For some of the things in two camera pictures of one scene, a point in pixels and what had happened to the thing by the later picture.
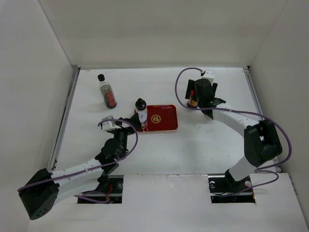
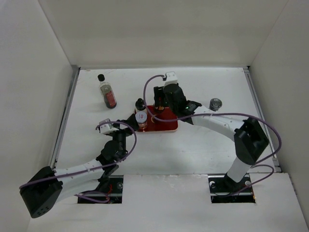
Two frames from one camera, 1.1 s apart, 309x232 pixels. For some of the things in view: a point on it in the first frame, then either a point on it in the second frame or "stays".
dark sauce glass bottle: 107,92 stays
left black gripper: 133,121 stays
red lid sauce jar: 191,103 to 159,102
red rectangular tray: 161,118 stays
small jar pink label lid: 143,117 stays
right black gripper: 191,86 to 160,91
